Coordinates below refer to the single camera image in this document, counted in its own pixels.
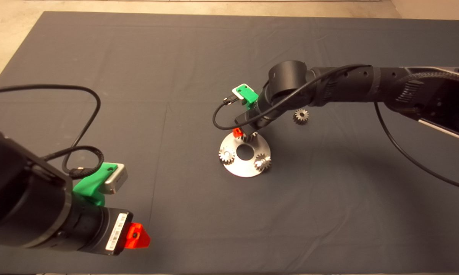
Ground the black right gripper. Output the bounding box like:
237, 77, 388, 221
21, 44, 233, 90
233, 109, 270, 138

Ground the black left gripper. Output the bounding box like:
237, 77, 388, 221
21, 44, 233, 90
65, 204, 151, 256

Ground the small dark steel gear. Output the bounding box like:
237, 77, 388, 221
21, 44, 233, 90
293, 108, 310, 125

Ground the round metal plate with hole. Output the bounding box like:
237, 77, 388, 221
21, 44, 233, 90
219, 132, 271, 178

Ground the dark grey table cloth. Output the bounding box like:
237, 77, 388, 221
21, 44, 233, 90
0, 11, 459, 275

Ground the green right camera mount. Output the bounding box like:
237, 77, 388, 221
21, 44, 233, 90
240, 85, 259, 109

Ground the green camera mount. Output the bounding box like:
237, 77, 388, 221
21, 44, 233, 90
240, 85, 259, 109
73, 163, 118, 207

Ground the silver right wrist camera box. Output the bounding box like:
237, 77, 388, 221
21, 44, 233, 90
232, 83, 249, 100

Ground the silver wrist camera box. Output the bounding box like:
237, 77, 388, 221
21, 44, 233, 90
101, 164, 129, 195
232, 83, 249, 100

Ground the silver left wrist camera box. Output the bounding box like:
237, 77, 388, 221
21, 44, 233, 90
101, 164, 129, 195

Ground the green left camera mount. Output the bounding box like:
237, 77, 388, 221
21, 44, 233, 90
73, 163, 118, 207

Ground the black left camera cable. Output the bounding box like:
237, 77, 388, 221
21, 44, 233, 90
0, 84, 105, 180

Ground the black camera cable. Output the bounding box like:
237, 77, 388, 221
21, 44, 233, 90
213, 64, 459, 192
0, 84, 105, 180

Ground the black right camera cable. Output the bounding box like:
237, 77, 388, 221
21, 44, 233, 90
213, 64, 459, 192

